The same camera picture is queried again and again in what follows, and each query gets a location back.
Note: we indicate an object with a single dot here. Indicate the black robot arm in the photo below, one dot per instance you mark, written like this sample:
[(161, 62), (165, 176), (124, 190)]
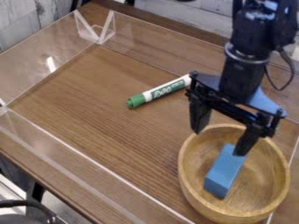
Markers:
[(264, 25)]

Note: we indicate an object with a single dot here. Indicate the clear acrylic corner bracket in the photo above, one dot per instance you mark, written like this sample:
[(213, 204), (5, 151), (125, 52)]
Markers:
[(95, 33)]

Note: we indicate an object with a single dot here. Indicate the brown wooden bowl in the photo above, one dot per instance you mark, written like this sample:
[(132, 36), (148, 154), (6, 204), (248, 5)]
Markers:
[(261, 184)]

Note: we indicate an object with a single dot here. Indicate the blue rectangular block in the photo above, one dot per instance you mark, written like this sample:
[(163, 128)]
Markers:
[(223, 172)]

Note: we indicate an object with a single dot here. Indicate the green Expo marker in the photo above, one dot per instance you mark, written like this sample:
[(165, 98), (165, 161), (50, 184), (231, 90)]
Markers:
[(157, 92)]

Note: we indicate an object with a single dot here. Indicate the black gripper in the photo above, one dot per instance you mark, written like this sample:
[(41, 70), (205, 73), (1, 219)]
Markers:
[(257, 112)]

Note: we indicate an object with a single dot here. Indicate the black table leg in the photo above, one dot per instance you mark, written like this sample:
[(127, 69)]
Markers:
[(37, 192)]

